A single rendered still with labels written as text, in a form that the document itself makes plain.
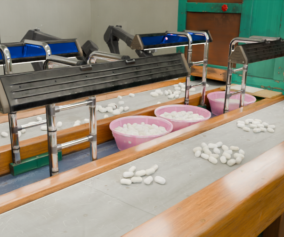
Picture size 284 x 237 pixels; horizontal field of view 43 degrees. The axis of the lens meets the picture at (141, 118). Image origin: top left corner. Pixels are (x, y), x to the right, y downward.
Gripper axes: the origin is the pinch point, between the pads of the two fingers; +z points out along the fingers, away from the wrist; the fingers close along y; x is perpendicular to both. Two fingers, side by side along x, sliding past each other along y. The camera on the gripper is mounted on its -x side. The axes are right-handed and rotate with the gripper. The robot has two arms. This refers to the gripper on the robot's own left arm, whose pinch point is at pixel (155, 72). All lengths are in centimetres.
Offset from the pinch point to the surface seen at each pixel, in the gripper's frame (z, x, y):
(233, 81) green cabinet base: 27, -14, 42
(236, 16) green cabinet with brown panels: -1, -43, 44
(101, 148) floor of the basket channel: 40, -10, -74
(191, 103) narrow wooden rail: 32.6, -11.9, -5.8
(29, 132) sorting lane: 19, -1, -94
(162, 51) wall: -71, 68, 118
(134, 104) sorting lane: 18.4, -0.1, -31.7
